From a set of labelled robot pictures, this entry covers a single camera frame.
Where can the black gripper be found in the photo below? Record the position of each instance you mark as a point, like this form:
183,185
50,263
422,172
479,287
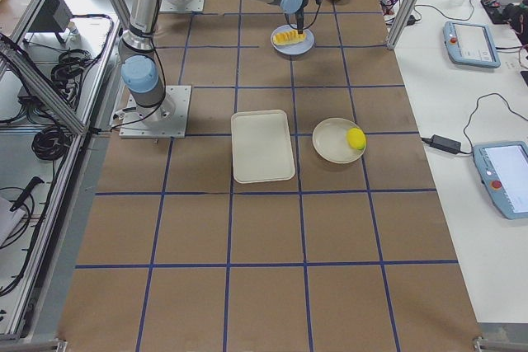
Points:
299,19

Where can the croissant bread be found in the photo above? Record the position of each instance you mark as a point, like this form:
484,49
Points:
291,37

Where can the light blue plate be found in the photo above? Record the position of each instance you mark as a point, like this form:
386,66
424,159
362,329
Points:
298,49

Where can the cream round plate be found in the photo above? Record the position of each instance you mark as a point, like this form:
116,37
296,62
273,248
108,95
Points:
329,141

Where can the yellow lemon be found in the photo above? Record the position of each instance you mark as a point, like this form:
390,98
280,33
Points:
356,138

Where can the white rectangular tray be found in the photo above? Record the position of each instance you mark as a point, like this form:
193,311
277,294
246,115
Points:
261,147

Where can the far teach pendant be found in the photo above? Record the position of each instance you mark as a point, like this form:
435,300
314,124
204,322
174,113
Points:
470,44

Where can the teach pendant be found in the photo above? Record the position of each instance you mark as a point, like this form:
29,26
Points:
470,44
503,171

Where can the black power adapter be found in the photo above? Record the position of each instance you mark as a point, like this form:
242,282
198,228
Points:
445,144

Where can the near teach pendant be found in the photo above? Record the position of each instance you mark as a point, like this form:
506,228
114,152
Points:
503,171

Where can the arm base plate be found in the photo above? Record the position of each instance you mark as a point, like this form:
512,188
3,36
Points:
182,6
168,121

